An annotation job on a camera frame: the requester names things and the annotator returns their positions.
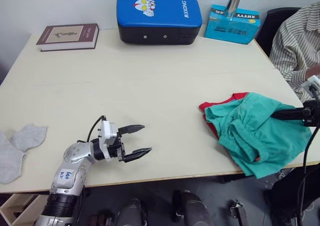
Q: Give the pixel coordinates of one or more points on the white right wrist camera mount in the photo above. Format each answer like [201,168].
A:
[312,82]

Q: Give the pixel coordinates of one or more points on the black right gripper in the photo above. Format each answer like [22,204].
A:
[311,113]

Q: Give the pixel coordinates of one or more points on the person's bare hand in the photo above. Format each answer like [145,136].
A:
[312,73]

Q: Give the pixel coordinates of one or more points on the red t-shirt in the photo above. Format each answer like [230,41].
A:
[213,105]

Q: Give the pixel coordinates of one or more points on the grey sock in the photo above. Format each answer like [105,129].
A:
[8,161]

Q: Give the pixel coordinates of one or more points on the light wooden crate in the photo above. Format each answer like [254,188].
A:
[17,209]

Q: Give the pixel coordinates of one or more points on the black office chair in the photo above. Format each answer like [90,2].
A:
[268,28]

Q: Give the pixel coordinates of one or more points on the blue cardboard box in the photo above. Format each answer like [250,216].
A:
[230,29]

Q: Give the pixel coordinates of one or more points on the dark rounded shape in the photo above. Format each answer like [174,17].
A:
[131,213]
[192,208]

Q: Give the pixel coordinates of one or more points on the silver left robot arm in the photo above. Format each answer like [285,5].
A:
[75,156]

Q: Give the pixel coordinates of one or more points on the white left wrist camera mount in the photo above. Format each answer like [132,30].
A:
[108,132]

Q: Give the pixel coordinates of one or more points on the shiny metal cylinder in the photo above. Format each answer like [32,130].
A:
[233,5]

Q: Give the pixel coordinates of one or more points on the green shorts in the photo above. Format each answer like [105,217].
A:
[250,133]

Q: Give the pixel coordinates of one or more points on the metal bracket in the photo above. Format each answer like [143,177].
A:
[238,211]

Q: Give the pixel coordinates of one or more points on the person in striped shirt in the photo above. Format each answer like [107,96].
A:
[295,43]

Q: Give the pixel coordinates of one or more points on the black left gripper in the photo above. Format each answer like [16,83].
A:
[117,149]

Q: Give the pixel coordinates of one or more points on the small dark brown shape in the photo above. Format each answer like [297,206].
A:
[101,218]

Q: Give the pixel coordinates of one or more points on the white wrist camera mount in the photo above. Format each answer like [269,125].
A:
[312,82]
[108,132]

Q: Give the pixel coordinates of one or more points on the brown hardcover book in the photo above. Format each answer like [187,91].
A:
[67,35]

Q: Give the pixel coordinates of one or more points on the dark trousers leg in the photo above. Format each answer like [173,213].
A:
[290,198]

